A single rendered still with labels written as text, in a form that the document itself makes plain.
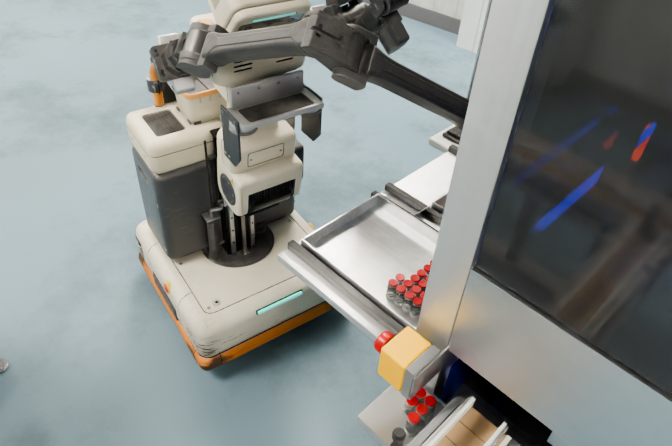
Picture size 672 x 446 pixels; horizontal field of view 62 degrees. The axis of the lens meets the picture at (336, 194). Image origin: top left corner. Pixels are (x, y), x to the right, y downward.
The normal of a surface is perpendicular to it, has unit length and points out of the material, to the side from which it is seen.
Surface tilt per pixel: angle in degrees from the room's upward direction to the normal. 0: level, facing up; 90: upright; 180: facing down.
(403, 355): 0
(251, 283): 0
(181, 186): 90
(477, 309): 90
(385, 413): 0
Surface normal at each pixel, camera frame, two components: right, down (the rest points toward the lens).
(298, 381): 0.05, -0.78
